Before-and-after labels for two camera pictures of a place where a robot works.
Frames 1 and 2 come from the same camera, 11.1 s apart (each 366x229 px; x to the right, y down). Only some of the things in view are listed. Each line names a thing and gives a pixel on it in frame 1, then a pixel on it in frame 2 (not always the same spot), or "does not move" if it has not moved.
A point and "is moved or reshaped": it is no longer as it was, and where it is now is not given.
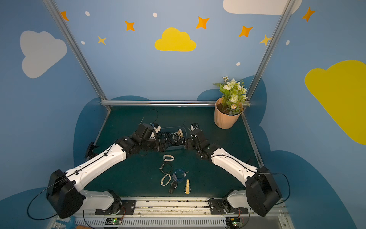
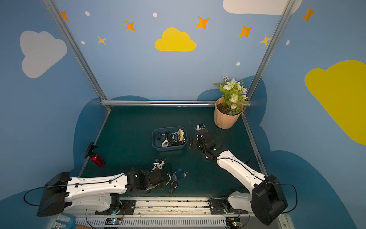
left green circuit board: (113, 221) does not move
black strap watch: (173, 185) does not move
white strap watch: (169, 156) is moved or reshaped
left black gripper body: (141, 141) to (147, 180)
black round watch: (166, 168) does not move
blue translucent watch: (179, 175) does not move
